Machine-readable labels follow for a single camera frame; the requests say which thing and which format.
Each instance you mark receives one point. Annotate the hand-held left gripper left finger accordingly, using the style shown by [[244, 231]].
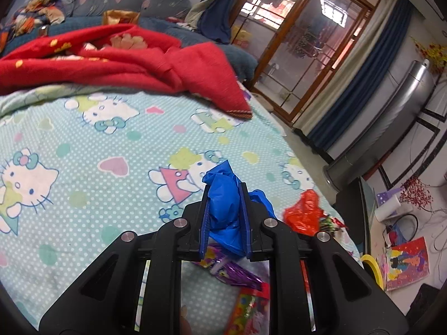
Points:
[[205, 223]]

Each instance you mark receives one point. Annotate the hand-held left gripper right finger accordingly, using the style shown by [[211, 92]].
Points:
[[246, 223]]

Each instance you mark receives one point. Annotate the blue plastic bag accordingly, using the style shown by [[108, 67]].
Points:
[[223, 199]]

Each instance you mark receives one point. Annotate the yellow rimmed trash bin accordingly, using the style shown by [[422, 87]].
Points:
[[372, 263]]

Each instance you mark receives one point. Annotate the purple foil wrapper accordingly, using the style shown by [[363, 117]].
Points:
[[237, 272]]

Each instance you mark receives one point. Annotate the red plastic bag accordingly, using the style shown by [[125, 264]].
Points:
[[303, 213]]

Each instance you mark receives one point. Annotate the red patterned wrapper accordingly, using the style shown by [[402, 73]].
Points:
[[329, 224]]

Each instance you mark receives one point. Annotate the colourful snack packet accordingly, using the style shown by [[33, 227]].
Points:
[[248, 310]]

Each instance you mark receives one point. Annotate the dark glass-top cabinet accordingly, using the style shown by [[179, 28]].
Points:
[[352, 213]]

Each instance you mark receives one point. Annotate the purple dotted card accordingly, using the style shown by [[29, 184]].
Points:
[[382, 195]]

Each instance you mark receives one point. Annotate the white paper roll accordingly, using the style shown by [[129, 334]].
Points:
[[387, 209]]

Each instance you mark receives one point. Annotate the colourful picture book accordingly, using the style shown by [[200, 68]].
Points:
[[408, 261]]

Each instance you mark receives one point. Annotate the red blanket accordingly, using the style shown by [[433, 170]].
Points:
[[139, 66]]

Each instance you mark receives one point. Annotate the red berry branches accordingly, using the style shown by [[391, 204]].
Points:
[[417, 193]]

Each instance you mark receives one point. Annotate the blue and beige curtain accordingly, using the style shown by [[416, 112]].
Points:
[[216, 10], [359, 87]]

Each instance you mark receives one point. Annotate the silver tower air conditioner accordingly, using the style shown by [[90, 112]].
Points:
[[394, 111]]

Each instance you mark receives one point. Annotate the yellow box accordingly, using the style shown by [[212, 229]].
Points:
[[241, 36]]

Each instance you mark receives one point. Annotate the wooden glass door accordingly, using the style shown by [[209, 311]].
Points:
[[300, 31]]

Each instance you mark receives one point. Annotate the golden foil bag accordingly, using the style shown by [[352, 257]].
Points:
[[120, 15]]

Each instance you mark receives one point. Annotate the yellow artificial flowers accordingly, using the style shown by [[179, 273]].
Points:
[[433, 54]]

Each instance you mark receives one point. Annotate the colourful patterned cloth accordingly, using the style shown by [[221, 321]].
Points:
[[38, 7]]

